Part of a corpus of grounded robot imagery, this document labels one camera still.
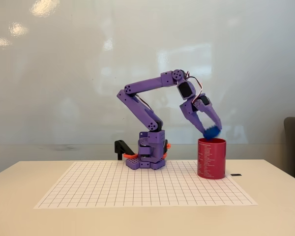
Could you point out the purple gripper black servo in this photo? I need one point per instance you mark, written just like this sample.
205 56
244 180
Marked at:
190 108

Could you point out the blue toy brick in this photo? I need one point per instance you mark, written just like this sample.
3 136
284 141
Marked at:
211 132

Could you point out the purple robot arm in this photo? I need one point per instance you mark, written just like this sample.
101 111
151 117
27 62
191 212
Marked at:
147 86

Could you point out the red cup with white print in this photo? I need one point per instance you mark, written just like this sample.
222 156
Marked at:
211 159

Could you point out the black orange table clamp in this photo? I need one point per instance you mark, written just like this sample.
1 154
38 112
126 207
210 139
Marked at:
167 146
120 146

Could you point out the white grid paper sheet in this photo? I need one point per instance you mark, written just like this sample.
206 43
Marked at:
162 191

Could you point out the dark grey chair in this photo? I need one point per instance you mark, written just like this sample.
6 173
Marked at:
293 147

